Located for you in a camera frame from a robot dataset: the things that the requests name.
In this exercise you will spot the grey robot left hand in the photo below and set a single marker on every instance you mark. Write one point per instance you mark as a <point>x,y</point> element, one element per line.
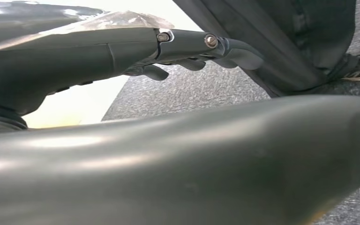
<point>180,167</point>

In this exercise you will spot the person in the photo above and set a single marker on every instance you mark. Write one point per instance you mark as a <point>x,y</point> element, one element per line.
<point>291,40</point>

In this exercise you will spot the robot left arm ribbed sleeve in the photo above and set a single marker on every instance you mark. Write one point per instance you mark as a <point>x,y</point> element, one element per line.
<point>0,122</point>

